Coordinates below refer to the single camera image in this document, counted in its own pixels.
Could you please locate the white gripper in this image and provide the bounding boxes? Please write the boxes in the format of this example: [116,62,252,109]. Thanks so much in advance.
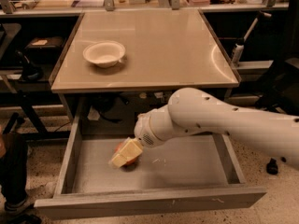
[109,107,170,168]

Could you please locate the red apple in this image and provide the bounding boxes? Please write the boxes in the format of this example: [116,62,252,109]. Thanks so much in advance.
[114,143,138,167]

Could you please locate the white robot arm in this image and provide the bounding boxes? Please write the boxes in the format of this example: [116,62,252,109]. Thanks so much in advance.
[109,88,299,168]

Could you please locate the open grey drawer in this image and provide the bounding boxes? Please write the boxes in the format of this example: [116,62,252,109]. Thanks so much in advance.
[34,96,267,220]

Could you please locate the grey counter cabinet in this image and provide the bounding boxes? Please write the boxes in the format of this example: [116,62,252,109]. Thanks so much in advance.
[51,7,239,116]

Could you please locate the white paper bowl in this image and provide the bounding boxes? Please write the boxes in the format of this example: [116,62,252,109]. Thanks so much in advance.
[83,40,126,68]

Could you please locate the person leg dark trousers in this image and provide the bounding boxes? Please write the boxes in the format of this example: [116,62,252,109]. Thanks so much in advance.
[0,133,28,205]

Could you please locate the black device on shelf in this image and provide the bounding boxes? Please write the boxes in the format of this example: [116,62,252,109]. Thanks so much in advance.
[15,50,44,81]

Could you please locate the black box on shelf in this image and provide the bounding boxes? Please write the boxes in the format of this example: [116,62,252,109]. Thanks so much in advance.
[25,36,65,59]

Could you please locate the grey shoe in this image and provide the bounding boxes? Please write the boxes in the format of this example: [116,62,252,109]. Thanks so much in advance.
[5,196,34,216]

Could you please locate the black office chair base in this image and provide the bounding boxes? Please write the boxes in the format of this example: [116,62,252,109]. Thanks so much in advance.
[266,159,278,175]

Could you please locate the white tube with black handle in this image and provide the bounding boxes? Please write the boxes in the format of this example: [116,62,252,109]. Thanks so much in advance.
[231,11,272,66]

